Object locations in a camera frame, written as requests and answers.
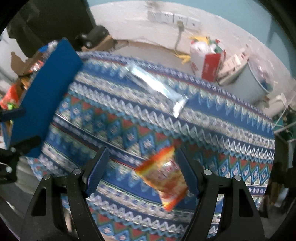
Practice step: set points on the red fries snack bag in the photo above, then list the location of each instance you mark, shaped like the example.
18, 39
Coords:
162, 173

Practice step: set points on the silver foil snack pack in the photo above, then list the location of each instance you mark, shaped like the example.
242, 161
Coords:
154, 86

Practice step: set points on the red noodle packet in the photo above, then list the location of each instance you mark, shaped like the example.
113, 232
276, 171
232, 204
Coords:
11, 99

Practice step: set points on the blue cardboard box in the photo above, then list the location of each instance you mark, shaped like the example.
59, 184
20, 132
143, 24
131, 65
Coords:
39, 103

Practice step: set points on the white kettle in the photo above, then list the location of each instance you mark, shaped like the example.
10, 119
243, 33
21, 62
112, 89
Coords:
276, 105

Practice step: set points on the patterned blue tablecloth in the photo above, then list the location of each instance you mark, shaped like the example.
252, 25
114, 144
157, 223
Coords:
103, 107

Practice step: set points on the light blue trash bin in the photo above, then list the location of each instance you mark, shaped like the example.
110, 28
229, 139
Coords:
254, 83

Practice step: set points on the white wooden crate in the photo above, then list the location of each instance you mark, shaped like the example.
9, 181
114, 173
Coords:
232, 67

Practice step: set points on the red white paper bag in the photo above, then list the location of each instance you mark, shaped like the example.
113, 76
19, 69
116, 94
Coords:
206, 57

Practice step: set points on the black camera on box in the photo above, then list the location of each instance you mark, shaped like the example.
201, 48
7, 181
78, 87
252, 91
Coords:
93, 38

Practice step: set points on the white wall socket strip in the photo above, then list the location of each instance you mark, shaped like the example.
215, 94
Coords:
173, 19

